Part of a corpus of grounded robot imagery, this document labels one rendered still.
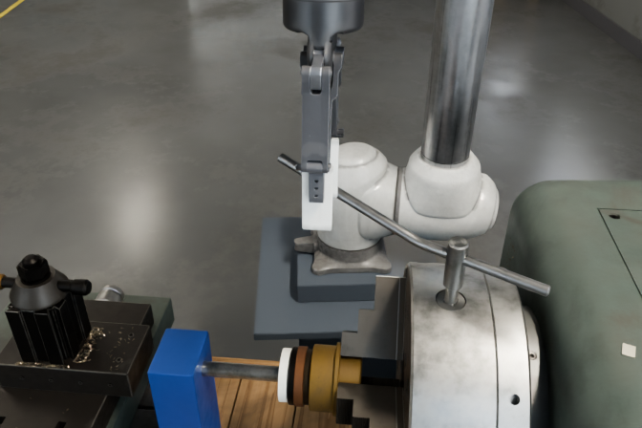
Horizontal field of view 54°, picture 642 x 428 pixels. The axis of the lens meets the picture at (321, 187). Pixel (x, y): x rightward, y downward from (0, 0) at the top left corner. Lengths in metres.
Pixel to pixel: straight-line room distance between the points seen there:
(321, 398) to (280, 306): 0.64
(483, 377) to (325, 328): 0.72
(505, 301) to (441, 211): 0.60
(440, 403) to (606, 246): 0.30
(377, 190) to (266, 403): 0.51
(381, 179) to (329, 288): 0.27
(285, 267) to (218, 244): 1.37
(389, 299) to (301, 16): 0.41
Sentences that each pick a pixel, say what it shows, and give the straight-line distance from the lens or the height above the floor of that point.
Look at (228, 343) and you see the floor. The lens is 2.42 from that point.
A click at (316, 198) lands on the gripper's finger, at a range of 0.60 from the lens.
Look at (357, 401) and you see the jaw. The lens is 0.79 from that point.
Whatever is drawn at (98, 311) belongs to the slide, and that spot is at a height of 0.97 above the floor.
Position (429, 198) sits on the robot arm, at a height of 1.02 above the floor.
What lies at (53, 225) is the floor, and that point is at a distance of 3.22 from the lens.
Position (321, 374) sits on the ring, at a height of 1.11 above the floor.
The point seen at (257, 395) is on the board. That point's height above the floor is 0.89.
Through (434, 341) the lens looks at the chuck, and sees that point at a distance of 0.70.
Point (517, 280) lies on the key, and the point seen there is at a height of 1.30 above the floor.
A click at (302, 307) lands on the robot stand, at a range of 1.43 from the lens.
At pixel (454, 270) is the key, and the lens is 0.69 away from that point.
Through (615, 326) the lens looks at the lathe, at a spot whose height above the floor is 1.25.
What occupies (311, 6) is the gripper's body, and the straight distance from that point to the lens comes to 0.56.
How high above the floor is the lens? 1.72
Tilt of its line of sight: 32 degrees down
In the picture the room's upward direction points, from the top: straight up
